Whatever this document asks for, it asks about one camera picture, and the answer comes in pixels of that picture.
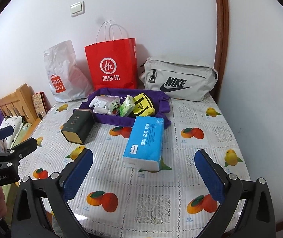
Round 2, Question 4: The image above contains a yellow black-striped sock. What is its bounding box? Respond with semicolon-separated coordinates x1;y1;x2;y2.
131;92;156;117

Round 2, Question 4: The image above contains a dark green tea box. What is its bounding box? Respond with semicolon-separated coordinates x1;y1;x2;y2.
61;108;95;145

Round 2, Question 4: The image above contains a purple towel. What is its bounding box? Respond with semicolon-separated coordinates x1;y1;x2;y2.
79;87;172;129

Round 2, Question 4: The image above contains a patterned flat box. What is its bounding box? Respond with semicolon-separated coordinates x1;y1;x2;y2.
32;92;48;119

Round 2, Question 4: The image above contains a white glove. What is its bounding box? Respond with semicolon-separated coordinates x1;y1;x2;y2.
89;95;117;114

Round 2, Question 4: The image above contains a grey waist bag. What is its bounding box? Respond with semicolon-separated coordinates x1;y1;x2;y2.
139;57;218;102

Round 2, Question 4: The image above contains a white plastic shopping bag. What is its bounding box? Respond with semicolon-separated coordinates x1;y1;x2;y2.
44;40;93;103

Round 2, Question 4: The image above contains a blue tissue pack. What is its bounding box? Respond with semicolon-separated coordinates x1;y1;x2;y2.
123;116;165;171

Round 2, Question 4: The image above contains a wooden headboard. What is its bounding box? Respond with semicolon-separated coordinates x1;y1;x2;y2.
0;84;39;124

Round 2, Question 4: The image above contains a white dotted pillow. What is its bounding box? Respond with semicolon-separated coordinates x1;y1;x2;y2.
0;115;34;149

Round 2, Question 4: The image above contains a light green bedsheet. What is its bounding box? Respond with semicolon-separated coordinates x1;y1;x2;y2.
3;183;19;204

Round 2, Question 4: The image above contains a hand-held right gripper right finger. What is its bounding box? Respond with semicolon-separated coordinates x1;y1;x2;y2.
194;149;277;238

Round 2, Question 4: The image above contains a bright green tissue packet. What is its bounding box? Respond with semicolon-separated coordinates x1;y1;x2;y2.
119;95;135;117

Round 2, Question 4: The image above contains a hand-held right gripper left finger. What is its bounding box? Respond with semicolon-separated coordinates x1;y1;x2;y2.
11;148;94;238

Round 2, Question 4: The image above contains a fruit-print tablecloth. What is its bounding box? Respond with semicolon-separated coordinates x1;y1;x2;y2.
15;95;252;238

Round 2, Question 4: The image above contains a brown wooden door frame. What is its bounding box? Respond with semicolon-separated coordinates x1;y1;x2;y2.
213;0;230;100

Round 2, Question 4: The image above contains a red paper shopping bag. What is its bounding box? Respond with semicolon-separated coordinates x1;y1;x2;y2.
84;20;137;91

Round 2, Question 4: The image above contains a white light switch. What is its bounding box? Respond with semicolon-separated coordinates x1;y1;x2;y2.
70;1;85;18

